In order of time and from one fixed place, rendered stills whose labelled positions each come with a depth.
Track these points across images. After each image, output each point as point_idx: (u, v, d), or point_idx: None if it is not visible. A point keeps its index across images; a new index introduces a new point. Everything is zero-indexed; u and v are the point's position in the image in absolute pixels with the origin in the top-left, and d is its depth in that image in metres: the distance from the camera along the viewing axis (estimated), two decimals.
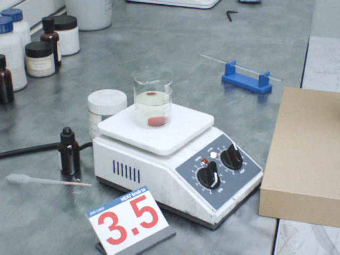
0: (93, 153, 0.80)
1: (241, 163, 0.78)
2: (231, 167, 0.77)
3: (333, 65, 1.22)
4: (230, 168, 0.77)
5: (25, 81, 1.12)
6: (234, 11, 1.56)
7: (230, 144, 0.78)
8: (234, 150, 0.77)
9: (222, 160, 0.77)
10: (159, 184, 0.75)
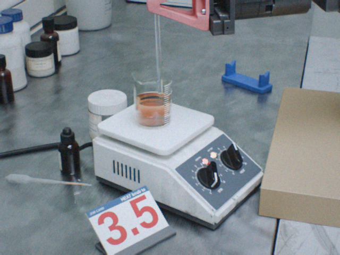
0: (93, 153, 0.80)
1: (241, 163, 0.78)
2: (231, 167, 0.77)
3: (333, 65, 1.22)
4: (230, 168, 0.77)
5: (25, 81, 1.12)
6: None
7: (230, 144, 0.78)
8: (234, 150, 0.77)
9: (222, 160, 0.77)
10: (159, 184, 0.75)
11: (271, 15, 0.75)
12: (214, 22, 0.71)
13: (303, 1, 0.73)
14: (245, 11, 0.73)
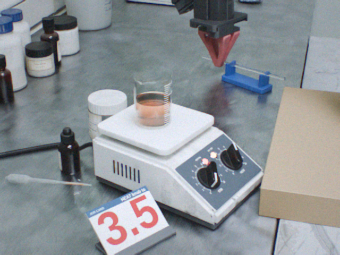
0: (93, 153, 0.80)
1: (241, 163, 0.78)
2: (231, 167, 0.77)
3: (333, 65, 1.22)
4: (230, 168, 0.77)
5: (25, 81, 1.12)
6: (234, 11, 1.56)
7: (230, 144, 0.78)
8: (234, 150, 0.77)
9: (222, 160, 0.77)
10: (159, 184, 0.75)
11: None
12: (209, 36, 1.09)
13: None
14: (214, 10, 1.09)
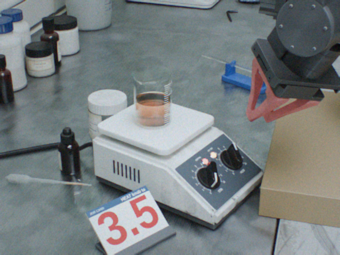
0: (93, 153, 0.80)
1: (241, 163, 0.78)
2: (231, 167, 0.77)
3: (333, 65, 1.22)
4: (230, 168, 0.77)
5: (25, 81, 1.12)
6: (234, 11, 1.56)
7: (230, 144, 0.78)
8: (234, 150, 0.77)
9: (222, 160, 0.77)
10: (159, 184, 0.75)
11: None
12: None
13: None
14: (296, 55, 0.64)
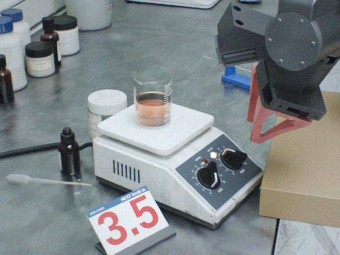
0: (93, 153, 0.80)
1: None
2: (241, 165, 0.78)
3: (333, 65, 1.22)
4: (241, 166, 0.78)
5: (25, 81, 1.12)
6: None
7: (228, 152, 0.77)
8: (235, 153, 0.77)
9: (234, 169, 0.77)
10: (159, 184, 0.75)
11: None
12: (299, 112, 0.67)
13: None
14: (316, 81, 0.65)
